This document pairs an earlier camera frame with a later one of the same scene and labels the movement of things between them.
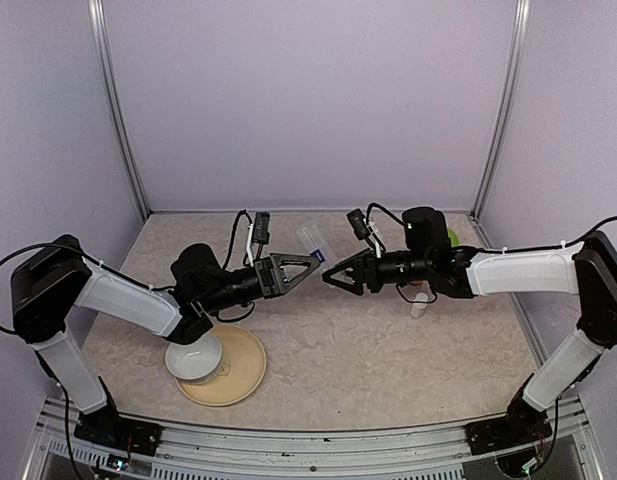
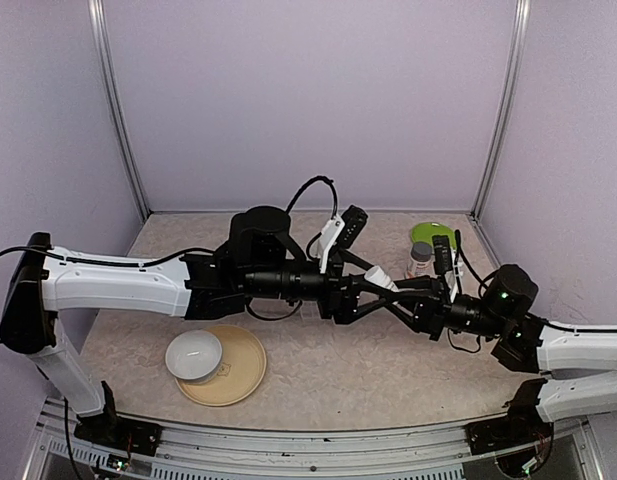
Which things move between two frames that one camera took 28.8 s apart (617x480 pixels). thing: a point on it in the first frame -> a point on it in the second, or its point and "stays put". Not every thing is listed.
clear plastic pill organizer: x=316 y=245 -> x=310 y=313
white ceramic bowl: x=194 y=362 stays put
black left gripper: x=269 y=271 -> x=344 y=309
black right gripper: x=364 y=271 -> x=431 y=310
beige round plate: x=242 y=370 stays put
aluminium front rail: x=208 y=452 stays put
